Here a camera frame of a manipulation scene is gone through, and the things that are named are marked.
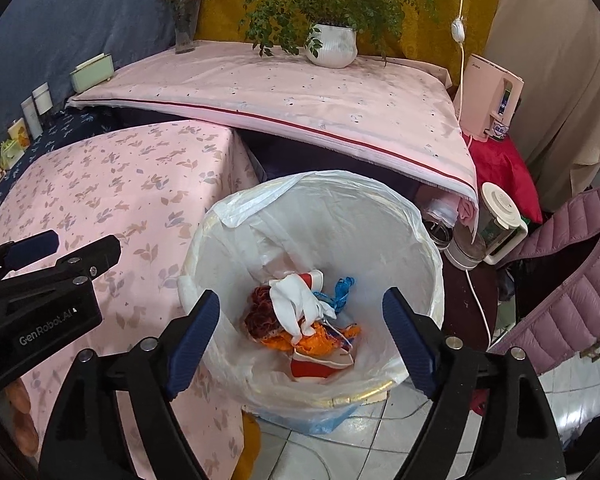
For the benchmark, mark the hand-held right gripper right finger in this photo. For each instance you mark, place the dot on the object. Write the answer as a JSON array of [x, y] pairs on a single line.
[[410, 340]]

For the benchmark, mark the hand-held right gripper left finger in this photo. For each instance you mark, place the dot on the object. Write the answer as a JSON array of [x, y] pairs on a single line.
[[195, 340]]

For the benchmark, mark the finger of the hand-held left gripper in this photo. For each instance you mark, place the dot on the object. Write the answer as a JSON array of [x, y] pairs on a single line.
[[30, 251], [100, 255]]

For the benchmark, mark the red-brown wrapper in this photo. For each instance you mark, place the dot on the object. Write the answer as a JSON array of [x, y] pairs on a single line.
[[260, 310]]

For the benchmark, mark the small orange wrapper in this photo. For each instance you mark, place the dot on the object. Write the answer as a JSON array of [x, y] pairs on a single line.
[[276, 341]]

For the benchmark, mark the blue plastic scrap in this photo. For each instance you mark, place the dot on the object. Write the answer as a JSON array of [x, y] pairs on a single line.
[[341, 292]]

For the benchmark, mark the red and white paper cup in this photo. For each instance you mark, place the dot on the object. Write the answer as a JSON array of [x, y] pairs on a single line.
[[320, 366]]

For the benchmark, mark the orange snack bag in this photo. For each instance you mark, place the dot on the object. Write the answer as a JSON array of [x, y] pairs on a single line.
[[315, 342]]

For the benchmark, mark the trash bin with white liner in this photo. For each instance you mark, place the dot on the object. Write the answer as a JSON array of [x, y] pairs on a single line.
[[380, 240]]

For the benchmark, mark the white glove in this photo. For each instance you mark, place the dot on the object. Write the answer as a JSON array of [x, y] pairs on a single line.
[[292, 300]]

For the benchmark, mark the small paper bowl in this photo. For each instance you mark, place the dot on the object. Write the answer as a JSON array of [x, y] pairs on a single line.
[[312, 279]]

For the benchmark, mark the dark round stool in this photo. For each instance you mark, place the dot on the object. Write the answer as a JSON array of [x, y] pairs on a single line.
[[465, 310]]

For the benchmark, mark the pink floral tablecloth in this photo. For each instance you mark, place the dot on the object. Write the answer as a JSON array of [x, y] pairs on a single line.
[[130, 185]]

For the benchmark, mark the orange round object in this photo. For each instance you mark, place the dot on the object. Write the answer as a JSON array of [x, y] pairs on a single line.
[[20, 410]]

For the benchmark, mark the small green box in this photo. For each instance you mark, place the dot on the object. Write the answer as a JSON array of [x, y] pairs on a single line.
[[8, 154]]

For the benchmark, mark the white appliance base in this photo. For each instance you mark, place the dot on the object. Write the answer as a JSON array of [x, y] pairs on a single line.
[[462, 255]]

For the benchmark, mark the metal cup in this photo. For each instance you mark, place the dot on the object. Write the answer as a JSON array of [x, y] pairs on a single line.
[[439, 234]]

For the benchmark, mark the yellow object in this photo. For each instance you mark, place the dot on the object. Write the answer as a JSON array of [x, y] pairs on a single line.
[[250, 440]]

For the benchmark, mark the small yellow box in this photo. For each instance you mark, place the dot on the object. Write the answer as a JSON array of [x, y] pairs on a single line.
[[19, 135]]

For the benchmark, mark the white square jar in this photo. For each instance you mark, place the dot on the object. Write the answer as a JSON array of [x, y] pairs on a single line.
[[30, 117], [42, 102]]

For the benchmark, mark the white electric kettle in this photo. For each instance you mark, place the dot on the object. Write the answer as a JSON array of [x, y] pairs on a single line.
[[500, 205]]

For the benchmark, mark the pink puffer jacket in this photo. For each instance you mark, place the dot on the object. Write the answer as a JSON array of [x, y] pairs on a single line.
[[570, 280]]

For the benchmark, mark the green tissue box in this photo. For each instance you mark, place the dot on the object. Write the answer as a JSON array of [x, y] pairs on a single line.
[[92, 75]]

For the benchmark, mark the glass vase with flowers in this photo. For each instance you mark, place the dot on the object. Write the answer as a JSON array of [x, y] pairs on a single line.
[[185, 35]]

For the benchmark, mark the pink cloth with red stripe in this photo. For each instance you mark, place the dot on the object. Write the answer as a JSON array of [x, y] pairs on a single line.
[[280, 95]]

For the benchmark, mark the blue cloth backdrop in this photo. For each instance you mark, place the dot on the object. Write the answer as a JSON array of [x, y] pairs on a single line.
[[80, 10]]

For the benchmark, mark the pink water dispenser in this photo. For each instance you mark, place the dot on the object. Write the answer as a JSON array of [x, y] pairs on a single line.
[[480, 95]]

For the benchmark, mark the yellow cloth backdrop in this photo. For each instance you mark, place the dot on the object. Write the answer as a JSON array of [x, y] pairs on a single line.
[[220, 15]]

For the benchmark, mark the beige curtain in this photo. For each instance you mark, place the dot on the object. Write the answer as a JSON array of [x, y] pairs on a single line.
[[555, 85]]

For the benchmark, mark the potted plant in white pot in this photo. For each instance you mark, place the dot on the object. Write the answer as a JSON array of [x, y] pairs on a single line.
[[332, 45]]

